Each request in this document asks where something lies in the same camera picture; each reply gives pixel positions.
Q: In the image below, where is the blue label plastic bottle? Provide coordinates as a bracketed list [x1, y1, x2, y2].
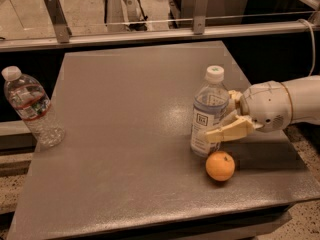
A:
[190, 65, 229, 157]

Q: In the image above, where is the right metal rail bracket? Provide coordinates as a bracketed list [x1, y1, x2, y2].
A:
[193, 0, 208, 35]

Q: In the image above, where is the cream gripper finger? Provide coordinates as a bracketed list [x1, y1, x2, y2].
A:
[227, 90, 242, 112]
[204, 116, 255, 143]

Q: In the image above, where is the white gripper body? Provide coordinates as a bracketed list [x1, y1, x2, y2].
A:
[240, 81, 293, 132]

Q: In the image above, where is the red label plastic bottle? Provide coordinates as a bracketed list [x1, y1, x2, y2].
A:
[1, 66, 65, 148]

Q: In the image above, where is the orange fruit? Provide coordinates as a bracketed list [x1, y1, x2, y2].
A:
[206, 151, 235, 182]

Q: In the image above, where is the left metal rail bracket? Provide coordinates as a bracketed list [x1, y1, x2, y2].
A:
[43, 0, 72, 43]

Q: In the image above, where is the horizontal metal rail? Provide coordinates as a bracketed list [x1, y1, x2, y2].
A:
[0, 21, 309, 52]

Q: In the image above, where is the metal rail bracket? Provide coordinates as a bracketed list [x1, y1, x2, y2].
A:
[43, 0, 72, 43]
[193, 0, 208, 35]

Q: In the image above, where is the white cable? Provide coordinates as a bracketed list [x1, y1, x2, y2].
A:
[297, 18, 317, 77]

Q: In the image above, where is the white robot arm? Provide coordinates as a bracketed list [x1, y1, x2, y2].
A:
[204, 75, 320, 143]

